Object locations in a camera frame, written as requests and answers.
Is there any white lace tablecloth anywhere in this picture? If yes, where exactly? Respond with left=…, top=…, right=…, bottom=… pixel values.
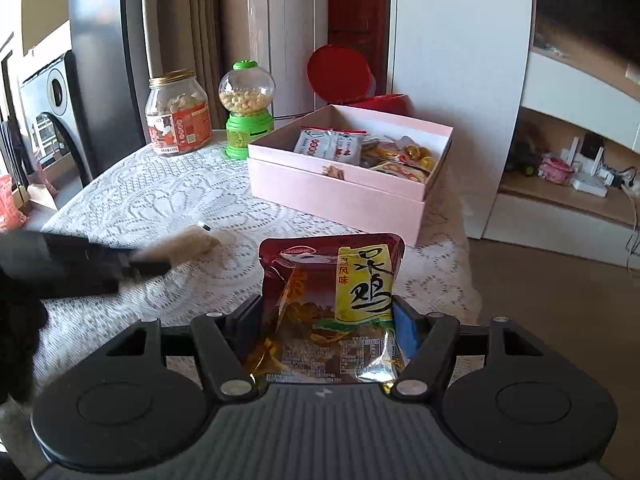
left=35, top=138, right=481, bottom=388

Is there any pink cardboard box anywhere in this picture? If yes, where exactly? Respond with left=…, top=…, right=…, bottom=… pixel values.
left=247, top=105, right=454, bottom=246

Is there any red round lidded bin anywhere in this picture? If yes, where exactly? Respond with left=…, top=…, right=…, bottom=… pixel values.
left=306, top=46, right=412, bottom=116

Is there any yellow balls snack pack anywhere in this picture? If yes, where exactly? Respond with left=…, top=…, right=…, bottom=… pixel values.
left=396, top=136, right=437, bottom=174

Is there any yellow gold snack bag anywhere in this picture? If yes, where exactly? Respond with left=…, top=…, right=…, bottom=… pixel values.
left=360, top=141, right=437, bottom=184

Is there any white router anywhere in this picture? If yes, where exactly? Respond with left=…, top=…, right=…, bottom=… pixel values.
left=561, top=136, right=608, bottom=198

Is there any black speaker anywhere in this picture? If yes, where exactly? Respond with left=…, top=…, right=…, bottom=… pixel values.
left=20, top=50, right=96, bottom=196

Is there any small beige snack piece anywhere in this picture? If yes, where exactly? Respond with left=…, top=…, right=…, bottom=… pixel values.
left=131, top=223, right=220, bottom=268

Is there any pink item on shelf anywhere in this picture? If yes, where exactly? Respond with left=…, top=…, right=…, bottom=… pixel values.
left=538, top=154, right=574, bottom=185

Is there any white tv cabinet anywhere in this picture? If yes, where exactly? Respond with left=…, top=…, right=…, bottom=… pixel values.
left=483, top=18, right=639, bottom=272

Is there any white red snack bag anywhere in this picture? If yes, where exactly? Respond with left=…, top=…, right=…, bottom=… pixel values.
left=293, top=127, right=368, bottom=166

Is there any green gumball candy dispenser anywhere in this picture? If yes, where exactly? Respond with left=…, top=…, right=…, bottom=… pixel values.
left=218, top=60, right=276, bottom=160

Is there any glass snack jar gold lid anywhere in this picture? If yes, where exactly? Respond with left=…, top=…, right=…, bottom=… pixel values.
left=145, top=70, right=212, bottom=156

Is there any red chicken snack bag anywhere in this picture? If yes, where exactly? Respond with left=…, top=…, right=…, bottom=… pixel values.
left=244, top=233, right=405, bottom=384

